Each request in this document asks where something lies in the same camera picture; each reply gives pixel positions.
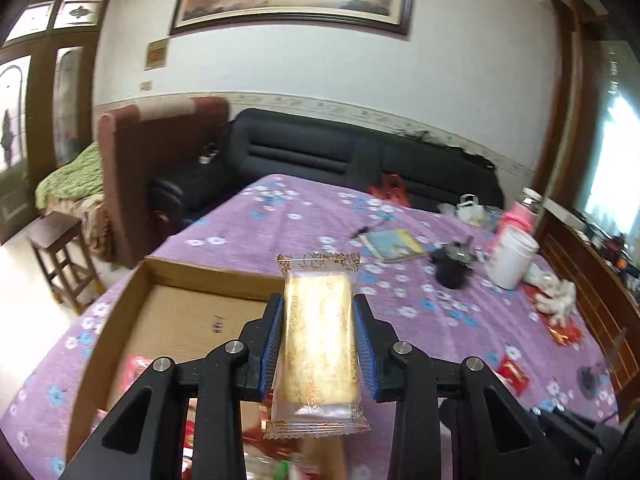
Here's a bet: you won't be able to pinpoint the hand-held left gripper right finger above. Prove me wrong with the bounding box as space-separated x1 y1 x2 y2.
352 294 566 480

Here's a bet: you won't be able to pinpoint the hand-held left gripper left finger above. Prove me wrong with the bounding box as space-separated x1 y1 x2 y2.
60 292 286 480

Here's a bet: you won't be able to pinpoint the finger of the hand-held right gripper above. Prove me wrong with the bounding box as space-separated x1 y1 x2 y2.
531 406 596 442

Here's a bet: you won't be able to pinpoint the clear-wrapped biscuit packet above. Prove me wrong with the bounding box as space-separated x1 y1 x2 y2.
262 251 372 442
297 439 353 480

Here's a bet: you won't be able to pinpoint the dark red candy packet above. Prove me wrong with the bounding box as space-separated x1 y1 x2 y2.
496 357 531 394

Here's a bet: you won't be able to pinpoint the brown cardboard box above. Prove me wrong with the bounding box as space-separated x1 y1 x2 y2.
64 255 283 466

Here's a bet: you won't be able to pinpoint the red gold-print snack packet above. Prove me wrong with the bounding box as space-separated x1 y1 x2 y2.
181 400 202 466

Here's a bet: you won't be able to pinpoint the clear green-edged snack packet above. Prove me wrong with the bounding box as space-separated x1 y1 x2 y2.
244 440 301 480

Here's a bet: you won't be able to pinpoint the pink snack packet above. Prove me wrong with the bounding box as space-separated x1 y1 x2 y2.
121 354 153 398

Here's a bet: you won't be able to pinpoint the red gold-trimmed cloth pouch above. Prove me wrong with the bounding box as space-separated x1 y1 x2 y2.
522 285 585 347

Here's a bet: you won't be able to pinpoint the small colourful booklet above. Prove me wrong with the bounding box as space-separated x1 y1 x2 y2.
359 228 426 264

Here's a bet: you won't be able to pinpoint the white work gloves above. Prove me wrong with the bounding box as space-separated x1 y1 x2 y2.
530 266 580 330

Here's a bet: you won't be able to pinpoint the purple floral tablecloth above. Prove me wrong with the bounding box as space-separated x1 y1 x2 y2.
12 174 623 480

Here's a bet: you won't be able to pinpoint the wooden sideboard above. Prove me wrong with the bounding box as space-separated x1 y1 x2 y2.
535 200 640 411

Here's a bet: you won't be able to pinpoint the red plastic bag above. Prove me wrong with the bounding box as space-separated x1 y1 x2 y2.
369 174 412 207

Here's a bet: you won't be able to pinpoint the white plastic jar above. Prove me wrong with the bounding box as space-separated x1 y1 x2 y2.
486 225 541 291

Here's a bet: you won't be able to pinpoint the white plastic bag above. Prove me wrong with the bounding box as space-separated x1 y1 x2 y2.
439 193 493 227

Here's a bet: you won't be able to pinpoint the black leather sofa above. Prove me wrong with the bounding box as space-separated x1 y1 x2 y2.
150 107 505 226

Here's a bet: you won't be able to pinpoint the bottle with pink knitted sleeve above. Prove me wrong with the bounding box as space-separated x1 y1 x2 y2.
492 187 543 256

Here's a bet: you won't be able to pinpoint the brown armchair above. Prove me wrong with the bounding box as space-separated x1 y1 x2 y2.
96 96 231 268

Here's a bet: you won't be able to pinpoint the wooden stool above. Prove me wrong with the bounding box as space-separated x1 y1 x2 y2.
26 211 107 317

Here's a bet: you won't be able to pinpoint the green floral blanket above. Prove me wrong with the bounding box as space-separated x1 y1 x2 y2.
34 141 107 211

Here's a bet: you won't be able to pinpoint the bright window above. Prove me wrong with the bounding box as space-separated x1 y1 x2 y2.
575 42 640 241

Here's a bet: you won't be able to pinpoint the wooden glass-panel door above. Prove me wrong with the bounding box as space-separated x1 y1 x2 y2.
0 0 116 246

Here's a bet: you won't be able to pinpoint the black round gadget with cable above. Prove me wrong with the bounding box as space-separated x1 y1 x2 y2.
431 240 478 291

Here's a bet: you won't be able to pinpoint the small wall plaque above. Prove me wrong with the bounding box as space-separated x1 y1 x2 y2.
145 37 168 71

